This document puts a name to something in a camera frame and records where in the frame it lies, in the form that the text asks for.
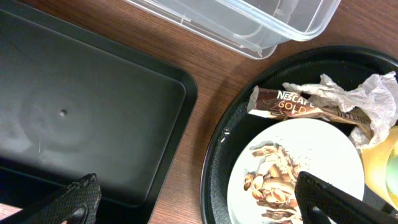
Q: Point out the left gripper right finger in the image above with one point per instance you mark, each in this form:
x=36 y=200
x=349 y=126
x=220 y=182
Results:
x=319 y=201

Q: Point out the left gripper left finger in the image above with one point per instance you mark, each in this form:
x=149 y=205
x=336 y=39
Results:
x=76 y=203

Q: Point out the blue cup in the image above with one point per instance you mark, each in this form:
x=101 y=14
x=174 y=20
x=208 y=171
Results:
x=391 y=175

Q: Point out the food scraps on plate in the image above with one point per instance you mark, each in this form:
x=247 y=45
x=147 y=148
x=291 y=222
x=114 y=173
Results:
x=272 y=186

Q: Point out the grey plate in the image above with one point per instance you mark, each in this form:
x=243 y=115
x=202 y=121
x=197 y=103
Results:
x=318 y=147

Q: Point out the yellow bowl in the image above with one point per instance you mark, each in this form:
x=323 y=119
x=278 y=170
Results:
x=375 y=165

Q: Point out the brown coffee sachet wrapper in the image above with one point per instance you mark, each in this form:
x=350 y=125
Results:
x=280 y=104

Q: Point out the black rectangular tray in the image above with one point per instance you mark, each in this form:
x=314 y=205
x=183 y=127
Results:
x=74 y=103

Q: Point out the crumpled white napkin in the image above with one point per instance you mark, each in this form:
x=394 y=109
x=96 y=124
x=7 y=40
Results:
x=376 y=97

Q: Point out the round black serving tray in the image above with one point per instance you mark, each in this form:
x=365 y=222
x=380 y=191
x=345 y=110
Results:
x=348 y=66

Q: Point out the clear plastic bin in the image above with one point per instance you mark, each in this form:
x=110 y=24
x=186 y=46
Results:
x=253 y=28

